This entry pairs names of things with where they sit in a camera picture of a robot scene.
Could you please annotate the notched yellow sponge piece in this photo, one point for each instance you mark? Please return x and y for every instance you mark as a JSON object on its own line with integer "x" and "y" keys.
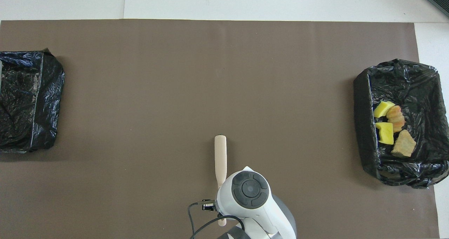
{"x": 385, "y": 134}

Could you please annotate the beige hand brush black bristles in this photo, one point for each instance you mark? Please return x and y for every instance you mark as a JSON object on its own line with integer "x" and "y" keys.
{"x": 220, "y": 155}

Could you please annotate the black bag lined bin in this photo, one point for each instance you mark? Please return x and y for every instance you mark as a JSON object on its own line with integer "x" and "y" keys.
{"x": 49, "y": 88}
{"x": 403, "y": 77}

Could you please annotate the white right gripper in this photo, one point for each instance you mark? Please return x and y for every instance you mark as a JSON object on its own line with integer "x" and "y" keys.
{"x": 248, "y": 168}

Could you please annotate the brown paper table mat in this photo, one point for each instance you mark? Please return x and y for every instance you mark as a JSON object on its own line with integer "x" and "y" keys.
{"x": 175, "y": 91}

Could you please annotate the yellow and green sponge piece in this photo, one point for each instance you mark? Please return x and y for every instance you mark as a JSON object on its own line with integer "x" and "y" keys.
{"x": 383, "y": 109}

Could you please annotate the orange striped curled sponge piece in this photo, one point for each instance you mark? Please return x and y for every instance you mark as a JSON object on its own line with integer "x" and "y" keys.
{"x": 395, "y": 118}

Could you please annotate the beige green sponge chunk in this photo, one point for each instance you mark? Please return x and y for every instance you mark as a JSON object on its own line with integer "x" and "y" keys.
{"x": 404, "y": 143}

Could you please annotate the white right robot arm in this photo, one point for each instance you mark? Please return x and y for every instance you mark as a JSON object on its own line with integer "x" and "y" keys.
{"x": 228, "y": 207}

